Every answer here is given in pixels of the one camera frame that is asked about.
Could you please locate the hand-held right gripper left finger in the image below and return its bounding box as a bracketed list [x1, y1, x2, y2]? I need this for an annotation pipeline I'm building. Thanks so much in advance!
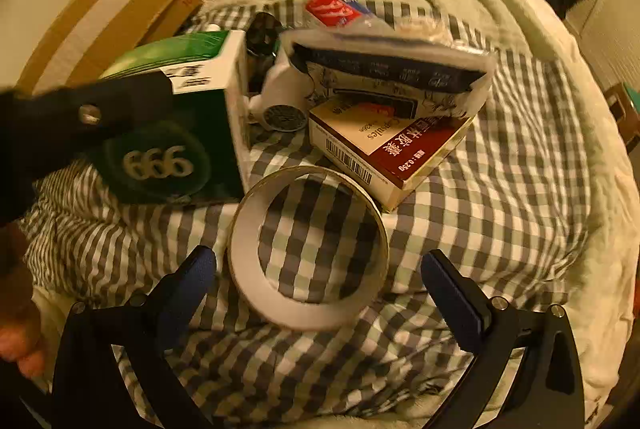
[50, 245, 218, 429]

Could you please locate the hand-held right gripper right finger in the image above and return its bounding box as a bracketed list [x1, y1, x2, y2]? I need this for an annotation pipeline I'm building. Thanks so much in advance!
[420, 249, 586, 429]

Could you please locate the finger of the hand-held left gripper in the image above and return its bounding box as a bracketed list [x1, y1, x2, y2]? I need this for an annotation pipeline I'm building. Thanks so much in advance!
[0, 72, 177, 226]

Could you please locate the white tape roll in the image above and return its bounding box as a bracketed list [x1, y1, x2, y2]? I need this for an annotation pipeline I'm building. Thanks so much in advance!
[227, 166, 390, 331]

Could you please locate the green medicine box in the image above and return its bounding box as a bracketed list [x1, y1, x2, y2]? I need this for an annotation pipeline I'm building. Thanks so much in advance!
[82, 29, 253, 207]

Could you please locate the small brown carton box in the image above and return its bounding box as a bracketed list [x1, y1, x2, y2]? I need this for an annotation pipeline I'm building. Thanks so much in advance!
[307, 92, 476, 212]

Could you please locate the person's left hand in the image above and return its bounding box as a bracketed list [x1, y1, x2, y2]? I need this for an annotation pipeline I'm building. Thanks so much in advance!
[0, 299, 48, 380]

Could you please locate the grey checked bed sheet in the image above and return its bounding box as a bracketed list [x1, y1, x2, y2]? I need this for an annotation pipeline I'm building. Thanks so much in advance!
[15, 0, 591, 425]

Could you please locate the dark round object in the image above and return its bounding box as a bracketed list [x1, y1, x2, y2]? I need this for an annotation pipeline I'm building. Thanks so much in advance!
[245, 12, 283, 57]

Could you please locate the white bottle with round cap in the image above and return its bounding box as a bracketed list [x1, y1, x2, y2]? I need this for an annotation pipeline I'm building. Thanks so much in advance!
[247, 54, 308, 132]

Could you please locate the white packet with dark stripe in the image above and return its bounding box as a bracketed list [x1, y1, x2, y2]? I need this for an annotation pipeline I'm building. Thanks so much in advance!
[277, 26, 498, 120]

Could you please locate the teal topped stool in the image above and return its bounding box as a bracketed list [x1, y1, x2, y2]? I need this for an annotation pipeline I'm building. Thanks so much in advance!
[605, 82, 640, 135]

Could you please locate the clear plastic packet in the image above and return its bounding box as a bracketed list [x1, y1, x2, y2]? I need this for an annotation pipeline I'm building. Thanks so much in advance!
[370, 14, 466, 51]

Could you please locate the red and blue packet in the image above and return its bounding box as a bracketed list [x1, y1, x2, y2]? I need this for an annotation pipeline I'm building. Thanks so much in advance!
[305, 0, 376, 29]

